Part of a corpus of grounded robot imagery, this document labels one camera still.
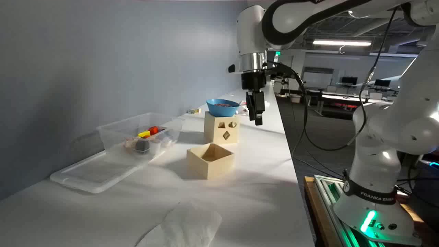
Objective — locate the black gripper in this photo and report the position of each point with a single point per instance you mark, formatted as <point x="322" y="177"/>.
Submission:
<point x="256" y="101"/>

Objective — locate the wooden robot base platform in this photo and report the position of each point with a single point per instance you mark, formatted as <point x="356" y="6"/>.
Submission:
<point x="322" y="193"/>

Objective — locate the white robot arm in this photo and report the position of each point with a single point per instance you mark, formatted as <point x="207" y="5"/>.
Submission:
<point x="411" y="123"/>

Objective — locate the blue plastic bowl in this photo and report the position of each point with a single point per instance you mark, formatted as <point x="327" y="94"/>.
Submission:
<point x="222" y="107"/>

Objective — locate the small wooden crate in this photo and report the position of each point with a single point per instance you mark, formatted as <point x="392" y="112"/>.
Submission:
<point x="209" y="160"/>

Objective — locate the wooden shape sorter box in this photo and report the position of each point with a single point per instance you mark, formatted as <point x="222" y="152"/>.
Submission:
<point x="222" y="129"/>

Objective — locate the red toy block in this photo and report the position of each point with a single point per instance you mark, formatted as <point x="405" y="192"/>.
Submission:
<point x="154" y="129"/>

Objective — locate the yellow toy block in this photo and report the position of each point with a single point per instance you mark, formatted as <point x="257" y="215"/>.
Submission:
<point x="145" y="134"/>

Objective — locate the grey toy cylinder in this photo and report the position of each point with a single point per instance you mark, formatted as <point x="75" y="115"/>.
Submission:
<point x="142" y="145"/>

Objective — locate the clear plastic storage bin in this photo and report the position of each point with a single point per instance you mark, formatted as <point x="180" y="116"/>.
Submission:
<point x="121" y="135"/>

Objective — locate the clear plastic bin lid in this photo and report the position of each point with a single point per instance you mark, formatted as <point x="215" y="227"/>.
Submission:
<point x="97" y="173"/>

